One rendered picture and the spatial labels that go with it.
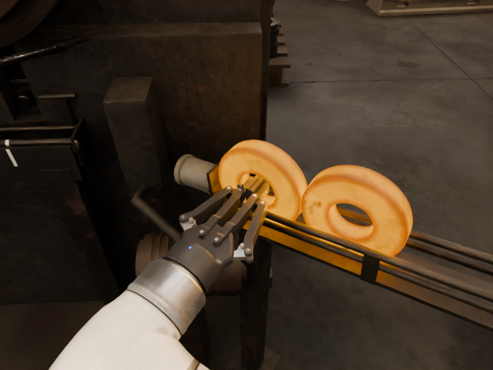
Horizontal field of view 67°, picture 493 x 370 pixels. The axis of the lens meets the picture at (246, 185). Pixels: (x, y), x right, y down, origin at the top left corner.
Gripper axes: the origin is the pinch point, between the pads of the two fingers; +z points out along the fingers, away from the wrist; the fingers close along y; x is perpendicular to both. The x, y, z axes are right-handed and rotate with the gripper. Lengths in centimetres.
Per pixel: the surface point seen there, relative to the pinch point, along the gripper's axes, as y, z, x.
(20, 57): -34.2, -11.0, 18.6
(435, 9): -25, 348, -99
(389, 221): 20.4, -1.0, 4.0
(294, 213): 7.1, -1.5, -2.1
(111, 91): -29.9, -1.0, 8.7
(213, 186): -7.7, -2.9, -2.2
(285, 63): -75, 152, -71
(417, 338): 38, 27, -74
